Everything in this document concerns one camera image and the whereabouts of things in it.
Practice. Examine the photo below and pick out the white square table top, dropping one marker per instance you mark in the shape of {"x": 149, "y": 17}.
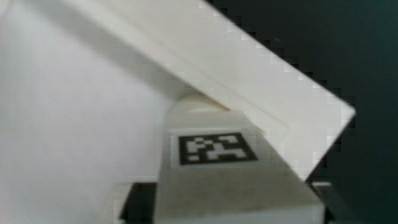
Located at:
{"x": 103, "y": 60}

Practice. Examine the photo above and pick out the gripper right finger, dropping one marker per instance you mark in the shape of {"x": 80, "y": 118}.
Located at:
{"x": 338, "y": 212}

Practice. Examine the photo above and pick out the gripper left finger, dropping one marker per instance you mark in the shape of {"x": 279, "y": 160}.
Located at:
{"x": 133, "y": 203}

